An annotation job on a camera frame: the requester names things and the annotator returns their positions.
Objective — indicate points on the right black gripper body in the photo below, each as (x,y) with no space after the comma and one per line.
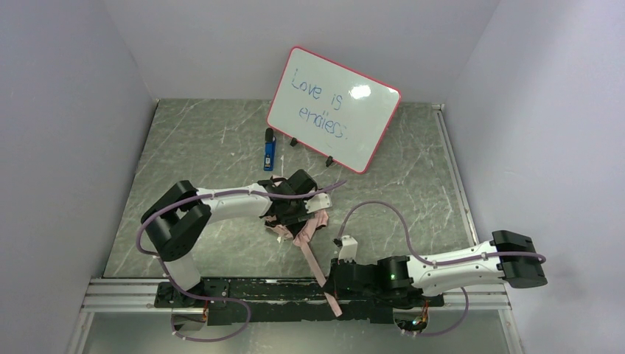
(340,272)

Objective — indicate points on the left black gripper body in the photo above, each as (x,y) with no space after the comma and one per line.
(291,212)

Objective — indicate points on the pink folding umbrella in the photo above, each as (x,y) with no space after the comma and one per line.
(307,239)

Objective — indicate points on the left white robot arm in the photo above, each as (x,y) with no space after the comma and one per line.
(177,219)

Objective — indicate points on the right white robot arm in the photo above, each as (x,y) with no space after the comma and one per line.
(508,257)

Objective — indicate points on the blue whiteboard marker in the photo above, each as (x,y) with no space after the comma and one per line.
(270,149)

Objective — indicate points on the red-framed whiteboard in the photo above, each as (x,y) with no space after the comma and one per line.
(332,109)

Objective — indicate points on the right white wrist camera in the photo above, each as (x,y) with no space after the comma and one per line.
(347,248)

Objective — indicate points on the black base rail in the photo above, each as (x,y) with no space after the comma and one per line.
(284,300)

